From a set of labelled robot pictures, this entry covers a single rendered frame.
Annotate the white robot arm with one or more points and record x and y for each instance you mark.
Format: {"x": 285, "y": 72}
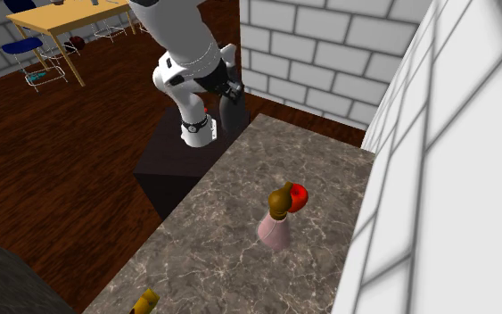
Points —
{"x": 181, "y": 39}

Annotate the pink bottle with brown top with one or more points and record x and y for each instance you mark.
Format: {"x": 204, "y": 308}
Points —
{"x": 274, "y": 230}

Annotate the light wooden table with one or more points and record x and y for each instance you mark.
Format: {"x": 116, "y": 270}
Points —
{"x": 66, "y": 17}

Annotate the dark robot stand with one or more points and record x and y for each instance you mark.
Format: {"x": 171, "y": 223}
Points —
{"x": 168, "y": 161}

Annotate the yellow object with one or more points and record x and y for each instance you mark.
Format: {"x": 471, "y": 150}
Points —
{"x": 146, "y": 302}

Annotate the red apple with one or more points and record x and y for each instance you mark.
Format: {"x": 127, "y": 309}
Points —
{"x": 299, "y": 198}

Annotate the dark grey speckled block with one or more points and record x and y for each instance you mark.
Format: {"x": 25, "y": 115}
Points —
{"x": 7, "y": 282}

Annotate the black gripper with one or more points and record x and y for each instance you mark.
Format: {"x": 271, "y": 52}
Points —
{"x": 229, "y": 85}

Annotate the dark red ball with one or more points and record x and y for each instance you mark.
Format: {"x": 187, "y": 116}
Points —
{"x": 76, "y": 42}

